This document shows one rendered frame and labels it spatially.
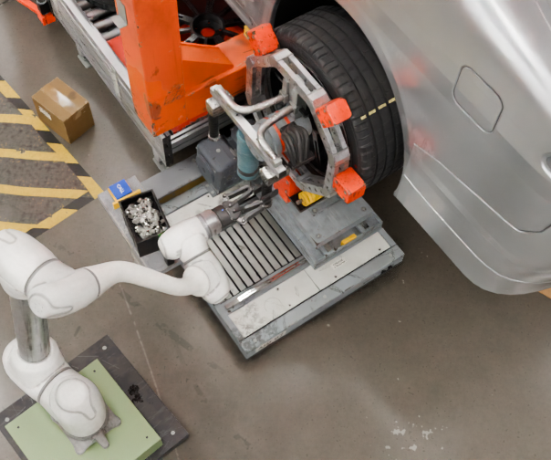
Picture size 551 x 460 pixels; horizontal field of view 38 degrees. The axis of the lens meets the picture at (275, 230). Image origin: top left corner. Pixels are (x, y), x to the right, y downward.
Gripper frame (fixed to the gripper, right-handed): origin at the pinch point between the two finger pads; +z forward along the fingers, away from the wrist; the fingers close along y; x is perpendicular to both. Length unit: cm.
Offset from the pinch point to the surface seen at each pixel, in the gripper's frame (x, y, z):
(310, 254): -66, 3, 23
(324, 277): -75, 12, 25
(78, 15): -44, -148, -3
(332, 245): -66, 5, 33
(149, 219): -25.4, -26.2, -33.7
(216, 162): -42, -44, 7
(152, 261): -38, -17, -39
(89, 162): -83, -100, -29
